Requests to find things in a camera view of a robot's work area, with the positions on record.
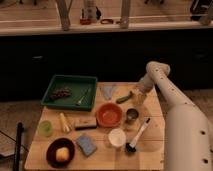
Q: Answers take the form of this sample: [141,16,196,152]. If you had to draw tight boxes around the black and white brush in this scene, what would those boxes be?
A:
[125,118,150,153]

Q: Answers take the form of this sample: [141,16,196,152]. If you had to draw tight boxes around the blue sponge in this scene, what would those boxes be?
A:
[76,134,97,156]

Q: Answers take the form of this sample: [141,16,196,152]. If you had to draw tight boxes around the red object on shelf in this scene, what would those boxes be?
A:
[80,18,92,25]

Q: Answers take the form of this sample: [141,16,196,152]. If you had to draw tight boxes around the metal fork in tray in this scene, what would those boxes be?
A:
[76,88,91,106]

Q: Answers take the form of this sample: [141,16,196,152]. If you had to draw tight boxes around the yellow round fruit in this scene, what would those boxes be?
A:
[56,147,69,162]

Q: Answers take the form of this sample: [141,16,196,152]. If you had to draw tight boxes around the green pepper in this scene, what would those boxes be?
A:
[116,93,132,104]

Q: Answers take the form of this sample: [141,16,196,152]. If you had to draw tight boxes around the green plastic tray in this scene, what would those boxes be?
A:
[41,75,97,111]

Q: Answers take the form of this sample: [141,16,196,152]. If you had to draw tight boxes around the black pole left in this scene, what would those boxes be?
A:
[13,122,24,171]

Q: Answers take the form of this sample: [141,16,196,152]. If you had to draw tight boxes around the dark red bowl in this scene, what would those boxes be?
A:
[46,138,75,168]

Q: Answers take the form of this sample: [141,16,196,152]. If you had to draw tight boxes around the dark grape bunch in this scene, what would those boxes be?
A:
[49,88,71,101]

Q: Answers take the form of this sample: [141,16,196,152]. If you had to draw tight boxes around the orange ring on shelf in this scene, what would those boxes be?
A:
[100,18,115,25]

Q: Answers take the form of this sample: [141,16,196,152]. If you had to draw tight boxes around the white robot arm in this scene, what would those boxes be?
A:
[137,61,213,171]

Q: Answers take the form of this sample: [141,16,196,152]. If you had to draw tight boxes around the wooden block eraser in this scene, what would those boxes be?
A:
[74,117,97,130]

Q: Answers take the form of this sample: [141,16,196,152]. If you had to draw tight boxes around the orange bowl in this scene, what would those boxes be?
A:
[96,103,123,127]

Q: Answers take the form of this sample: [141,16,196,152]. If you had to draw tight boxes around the green translucent cup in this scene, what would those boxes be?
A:
[38,120,53,137]

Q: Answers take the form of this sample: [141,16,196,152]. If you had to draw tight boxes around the metal cup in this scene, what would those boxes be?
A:
[125,108,139,126]

